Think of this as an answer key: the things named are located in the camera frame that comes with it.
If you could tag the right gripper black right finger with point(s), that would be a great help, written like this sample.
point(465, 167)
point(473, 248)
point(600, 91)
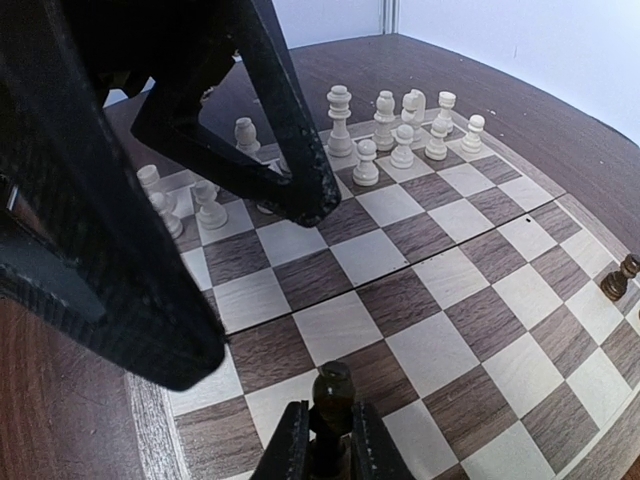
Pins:
point(374, 455)

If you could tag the dark pawn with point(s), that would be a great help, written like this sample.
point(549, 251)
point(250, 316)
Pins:
point(614, 285)

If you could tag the aluminium frame post left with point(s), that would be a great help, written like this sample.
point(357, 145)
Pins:
point(389, 16)

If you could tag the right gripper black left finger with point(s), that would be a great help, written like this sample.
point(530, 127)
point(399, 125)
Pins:
point(286, 456)

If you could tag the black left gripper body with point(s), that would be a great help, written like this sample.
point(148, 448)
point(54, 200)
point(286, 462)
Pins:
point(50, 58)

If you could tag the wooden chess board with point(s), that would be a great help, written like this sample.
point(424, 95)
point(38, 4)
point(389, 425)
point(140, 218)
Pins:
point(464, 295)

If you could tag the white chess pieces row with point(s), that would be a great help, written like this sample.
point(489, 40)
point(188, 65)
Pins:
point(212, 215)

